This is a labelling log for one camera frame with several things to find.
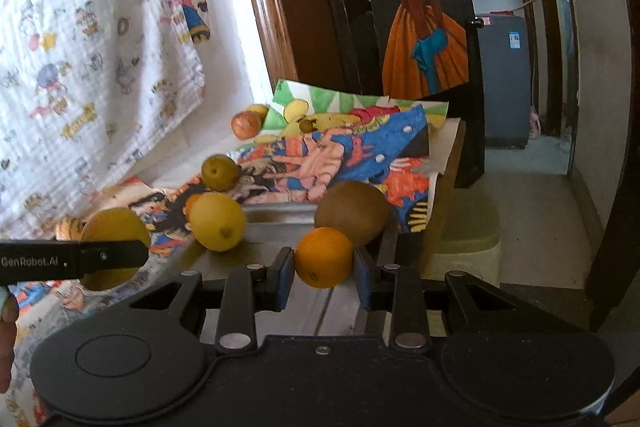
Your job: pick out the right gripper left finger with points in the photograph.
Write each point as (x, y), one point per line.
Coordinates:
(247, 291)

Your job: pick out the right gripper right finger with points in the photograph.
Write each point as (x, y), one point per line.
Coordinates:
(396, 292)

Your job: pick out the striped yellow pepino melon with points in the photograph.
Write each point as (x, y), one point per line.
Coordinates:
(70, 228)

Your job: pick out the small orange tangerine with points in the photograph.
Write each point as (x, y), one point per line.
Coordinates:
(323, 258)

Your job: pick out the person's left hand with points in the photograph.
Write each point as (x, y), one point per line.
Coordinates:
(10, 311)

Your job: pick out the cartoon boys drawing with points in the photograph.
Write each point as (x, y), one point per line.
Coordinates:
(49, 306)

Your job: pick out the yellow lemon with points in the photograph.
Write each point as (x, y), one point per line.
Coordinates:
(217, 222)

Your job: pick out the light green plastic stool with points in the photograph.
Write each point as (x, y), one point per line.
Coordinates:
(470, 239)

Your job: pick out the brown kiwi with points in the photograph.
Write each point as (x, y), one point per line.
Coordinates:
(356, 209)

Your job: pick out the large yellow round fruit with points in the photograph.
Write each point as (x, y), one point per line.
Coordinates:
(108, 225)

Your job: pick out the small tangerine on drawing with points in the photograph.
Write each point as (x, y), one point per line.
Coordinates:
(188, 205)

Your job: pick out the green-brown round pear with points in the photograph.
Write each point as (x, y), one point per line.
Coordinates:
(219, 173)

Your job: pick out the colourful anime drawing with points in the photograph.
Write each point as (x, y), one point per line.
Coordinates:
(390, 153)

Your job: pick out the red yellow apple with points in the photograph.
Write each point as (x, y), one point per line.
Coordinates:
(246, 125)

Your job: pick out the yellow fruit behind apple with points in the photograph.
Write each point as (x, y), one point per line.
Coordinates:
(260, 109)

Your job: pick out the Winnie the Pooh drawing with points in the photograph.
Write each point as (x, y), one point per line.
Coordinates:
(298, 109)

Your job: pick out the white cartoon print cloth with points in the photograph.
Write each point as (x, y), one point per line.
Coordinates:
(88, 89)

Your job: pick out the painting of orange-dress woman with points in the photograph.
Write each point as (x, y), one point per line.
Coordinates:
(415, 1)

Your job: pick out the grey appliance with sticker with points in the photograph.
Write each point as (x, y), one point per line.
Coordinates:
(506, 75)

